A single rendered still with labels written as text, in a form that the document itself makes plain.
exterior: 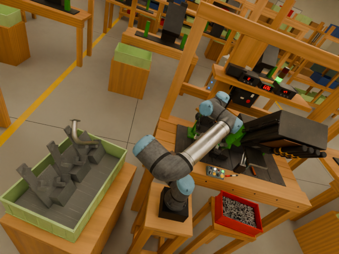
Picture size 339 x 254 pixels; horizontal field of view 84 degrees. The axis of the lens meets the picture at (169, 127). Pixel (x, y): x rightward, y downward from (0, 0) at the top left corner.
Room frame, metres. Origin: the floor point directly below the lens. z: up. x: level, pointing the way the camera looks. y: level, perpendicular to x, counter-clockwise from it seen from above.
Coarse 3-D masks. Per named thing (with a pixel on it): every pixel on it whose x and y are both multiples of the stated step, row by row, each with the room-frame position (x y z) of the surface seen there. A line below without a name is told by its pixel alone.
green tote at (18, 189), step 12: (60, 144) 0.74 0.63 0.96; (108, 144) 0.91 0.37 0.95; (48, 156) 0.63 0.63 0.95; (120, 156) 0.91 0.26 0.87; (36, 168) 0.53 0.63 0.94; (120, 168) 0.85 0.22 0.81; (24, 180) 0.45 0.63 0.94; (108, 180) 0.65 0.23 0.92; (12, 192) 0.37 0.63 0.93; (24, 192) 0.43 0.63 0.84; (12, 204) 0.32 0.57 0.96; (96, 204) 0.52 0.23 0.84; (24, 216) 0.31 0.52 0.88; (36, 216) 0.31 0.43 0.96; (84, 216) 0.39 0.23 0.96; (48, 228) 0.31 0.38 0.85; (60, 228) 0.31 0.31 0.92; (72, 240) 0.31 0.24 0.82
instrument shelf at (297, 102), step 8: (216, 72) 1.54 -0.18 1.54; (224, 80) 1.50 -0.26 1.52; (232, 80) 1.51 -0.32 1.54; (248, 88) 1.53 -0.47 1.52; (256, 88) 1.56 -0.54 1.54; (264, 96) 1.56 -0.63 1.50; (272, 96) 1.57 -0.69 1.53; (280, 96) 1.61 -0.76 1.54; (296, 96) 1.78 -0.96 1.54; (288, 104) 1.60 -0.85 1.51; (296, 104) 1.60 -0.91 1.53; (304, 104) 1.66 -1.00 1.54
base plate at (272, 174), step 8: (184, 128) 1.52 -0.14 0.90; (176, 136) 1.37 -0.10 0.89; (184, 136) 1.40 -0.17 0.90; (176, 144) 1.25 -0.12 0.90; (184, 144) 1.29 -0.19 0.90; (176, 152) 1.16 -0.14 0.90; (208, 152) 1.32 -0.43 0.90; (224, 152) 1.41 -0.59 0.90; (232, 152) 1.46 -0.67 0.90; (200, 160) 1.18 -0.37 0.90; (208, 160) 1.22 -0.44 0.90; (216, 160) 1.26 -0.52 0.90; (224, 160) 1.31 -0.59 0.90; (232, 160) 1.35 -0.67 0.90; (240, 160) 1.39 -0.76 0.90; (272, 160) 1.60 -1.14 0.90; (224, 168) 1.21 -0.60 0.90; (232, 168) 1.24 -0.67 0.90; (248, 168) 1.33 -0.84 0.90; (256, 168) 1.38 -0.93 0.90; (272, 168) 1.48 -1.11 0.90; (256, 176) 1.27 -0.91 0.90; (264, 176) 1.31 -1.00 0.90; (272, 176) 1.36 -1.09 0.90; (280, 176) 1.41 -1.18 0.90; (280, 184) 1.30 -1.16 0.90
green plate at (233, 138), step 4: (240, 128) 1.38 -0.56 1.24; (244, 128) 1.35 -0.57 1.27; (240, 132) 1.33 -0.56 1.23; (244, 132) 1.30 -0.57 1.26; (228, 136) 1.39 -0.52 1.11; (232, 136) 1.36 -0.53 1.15; (236, 136) 1.32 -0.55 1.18; (240, 136) 1.29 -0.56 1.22; (228, 140) 1.35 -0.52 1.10; (232, 140) 1.31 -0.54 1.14; (236, 140) 1.29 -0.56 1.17; (240, 140) 1.31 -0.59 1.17; (236, 144) 1.31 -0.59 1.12; (240, 144) 1.31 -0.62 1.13
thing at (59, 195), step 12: (24, 168) 0.42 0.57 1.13; (48, 168) 0.52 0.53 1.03; (36, 180) 0.43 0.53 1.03; (48, 180) 0.48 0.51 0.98; (36, 192) 0.40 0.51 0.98; (48, 192) 0.45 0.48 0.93; (60, 192) 0.47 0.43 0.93; (72, 192) 0.52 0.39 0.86; (48, 204) 0.41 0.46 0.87; (60, 204) 0.43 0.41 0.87
